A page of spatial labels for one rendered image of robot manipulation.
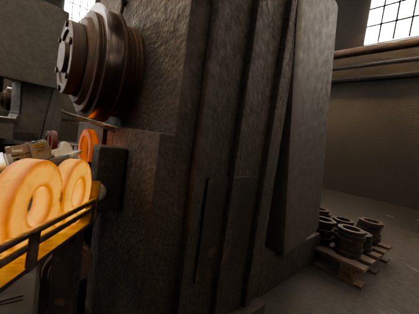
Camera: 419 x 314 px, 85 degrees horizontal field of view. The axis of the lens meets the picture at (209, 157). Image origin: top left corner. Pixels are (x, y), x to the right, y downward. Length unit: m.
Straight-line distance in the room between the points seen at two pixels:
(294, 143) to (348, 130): 5.40
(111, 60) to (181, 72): 0.28
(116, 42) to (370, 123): 6.12
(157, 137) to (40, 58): 3.17
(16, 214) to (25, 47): 3.41
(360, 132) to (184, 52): 6.05
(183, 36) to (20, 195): 0.62
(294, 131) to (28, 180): 1.14
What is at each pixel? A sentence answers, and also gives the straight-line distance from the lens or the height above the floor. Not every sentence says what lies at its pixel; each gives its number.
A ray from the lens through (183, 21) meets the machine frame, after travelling 0.85.
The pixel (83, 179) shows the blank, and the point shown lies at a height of 0.73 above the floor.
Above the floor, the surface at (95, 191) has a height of 0.69.
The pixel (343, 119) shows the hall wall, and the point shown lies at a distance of 6.76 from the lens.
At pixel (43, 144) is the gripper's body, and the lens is 0.95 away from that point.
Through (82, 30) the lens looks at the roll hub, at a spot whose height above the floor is 1.20.
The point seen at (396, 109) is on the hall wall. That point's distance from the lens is 6.56.
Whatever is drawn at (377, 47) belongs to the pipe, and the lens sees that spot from 6.25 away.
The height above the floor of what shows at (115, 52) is 1.13.
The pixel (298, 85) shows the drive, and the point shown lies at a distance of 1.30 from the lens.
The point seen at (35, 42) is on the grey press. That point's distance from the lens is 3.82.
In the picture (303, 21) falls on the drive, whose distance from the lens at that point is 1.36.
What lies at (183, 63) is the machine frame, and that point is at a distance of 0.78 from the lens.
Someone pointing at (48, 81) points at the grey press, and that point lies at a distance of 3.78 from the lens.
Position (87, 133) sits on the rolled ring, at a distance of 1.10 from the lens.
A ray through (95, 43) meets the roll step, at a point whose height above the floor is 1.15.
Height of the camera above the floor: 0.87
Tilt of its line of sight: 4 degrees down
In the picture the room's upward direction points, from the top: 8 degrees clockwise
